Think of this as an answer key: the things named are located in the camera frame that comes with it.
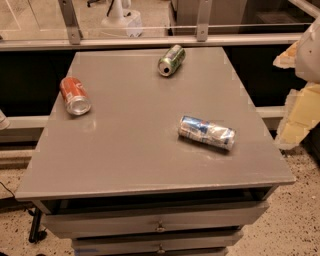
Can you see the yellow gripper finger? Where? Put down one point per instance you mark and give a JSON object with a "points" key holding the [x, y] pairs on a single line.
{"points": [[287, 59]]}

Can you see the metal railing frame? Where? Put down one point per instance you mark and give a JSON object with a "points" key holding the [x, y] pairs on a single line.
{"points": [[39, 25]]}

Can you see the blue silver redbull can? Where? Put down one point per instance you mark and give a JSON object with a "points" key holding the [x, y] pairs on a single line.
{"points": [[207, 132]]}

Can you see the grey top drawer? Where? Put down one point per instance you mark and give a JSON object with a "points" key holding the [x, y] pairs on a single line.
{"points": [[156, 220]]}

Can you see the green soda can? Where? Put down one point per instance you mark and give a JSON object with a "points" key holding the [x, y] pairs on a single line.
{"points": [[171, 60]]}

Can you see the red soda can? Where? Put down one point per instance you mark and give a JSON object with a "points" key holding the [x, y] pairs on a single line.
{"points": [[74, 95]]}

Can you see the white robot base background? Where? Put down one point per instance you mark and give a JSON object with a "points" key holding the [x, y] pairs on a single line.
{"points": [[121, 20]]}

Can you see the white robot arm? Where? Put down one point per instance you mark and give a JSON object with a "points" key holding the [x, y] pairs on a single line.
{"points": [[308, 54]]}

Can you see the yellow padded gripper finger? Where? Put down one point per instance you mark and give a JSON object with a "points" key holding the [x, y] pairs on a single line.
{"points": [[301, 115]]}

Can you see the grey drawer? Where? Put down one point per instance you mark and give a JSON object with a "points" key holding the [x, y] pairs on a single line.
{"points": [[156, 243], [156, 220]]}

